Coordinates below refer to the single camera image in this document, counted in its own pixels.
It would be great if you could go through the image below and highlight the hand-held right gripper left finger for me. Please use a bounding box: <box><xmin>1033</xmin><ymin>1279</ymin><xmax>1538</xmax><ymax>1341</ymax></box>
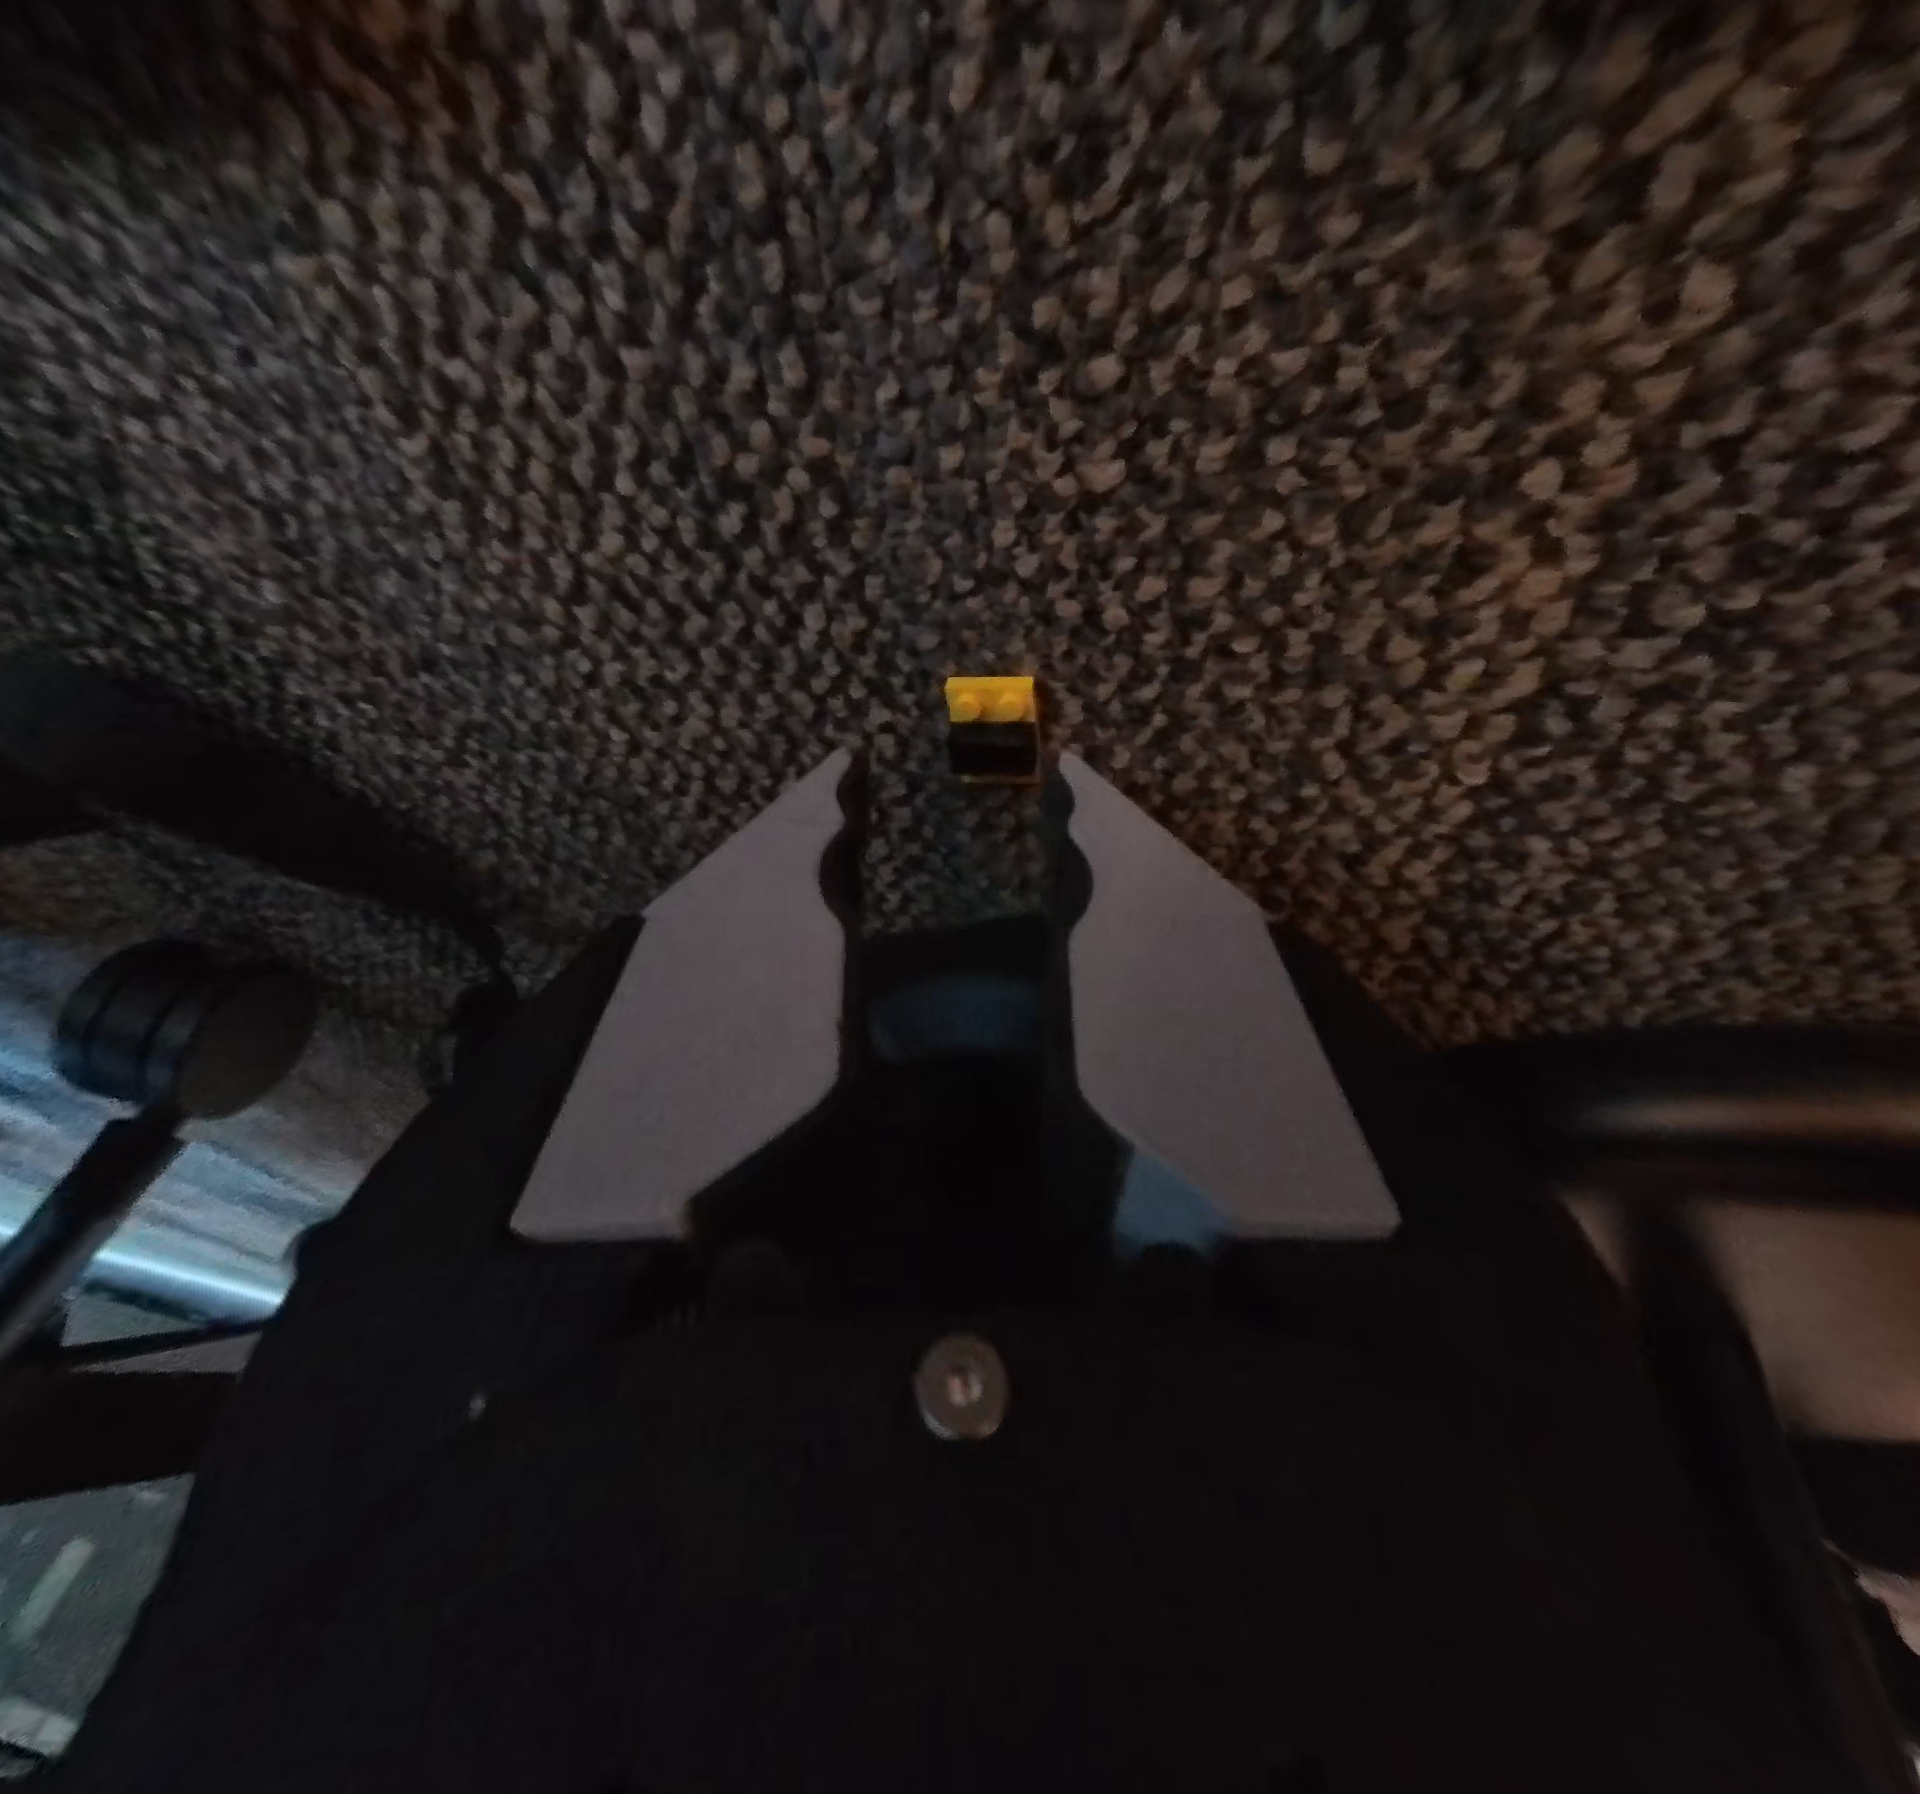
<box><xmin>508</xmin><ymin>751</ymin><xmax>873</xmax><ymax>1238</ymax></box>

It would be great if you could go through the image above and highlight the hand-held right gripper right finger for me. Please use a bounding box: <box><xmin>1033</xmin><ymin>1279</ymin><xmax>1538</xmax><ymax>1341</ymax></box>
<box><xmin>1055</xmin><ymin>756</ymin><xmax>1401</xmax><ymax>1238</ymax></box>

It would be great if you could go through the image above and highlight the small yellow black lego piece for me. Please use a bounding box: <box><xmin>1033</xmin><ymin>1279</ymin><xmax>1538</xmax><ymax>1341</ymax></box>
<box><xmin>942</xmin><ymin>673</ymin><xmax>1047</xmax><ymax>789</ymax></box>

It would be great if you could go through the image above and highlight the black table leg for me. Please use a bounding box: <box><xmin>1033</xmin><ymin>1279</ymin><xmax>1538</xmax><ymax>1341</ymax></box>
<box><xmin>1432</xmin><ymin>1036</ymin><xmax>1920</xmax><ymax>1203</ymax></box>

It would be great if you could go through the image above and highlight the black chair caster wheel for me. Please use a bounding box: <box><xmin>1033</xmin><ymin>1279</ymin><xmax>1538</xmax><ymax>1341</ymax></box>
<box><xmin>56</xmin><ymin>942</ymin><xmax>322</xmax><ymax>1121</ymax></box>

